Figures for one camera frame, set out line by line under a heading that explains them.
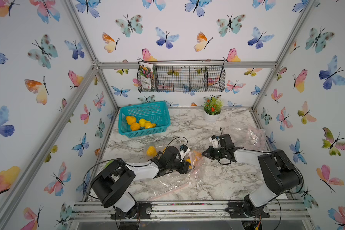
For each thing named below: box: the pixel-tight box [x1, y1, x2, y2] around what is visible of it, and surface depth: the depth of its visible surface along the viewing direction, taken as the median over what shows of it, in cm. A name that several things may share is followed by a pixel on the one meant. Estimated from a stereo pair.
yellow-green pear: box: [138, 118, 146, 127], surface depth 106 cm
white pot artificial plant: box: [203, 94, 224, 124], surface depth 104 cm
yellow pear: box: [130, 122, 141, 131], surface depth 105 cm
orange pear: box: [125, 115, 137, 126], surface depth 109 cm
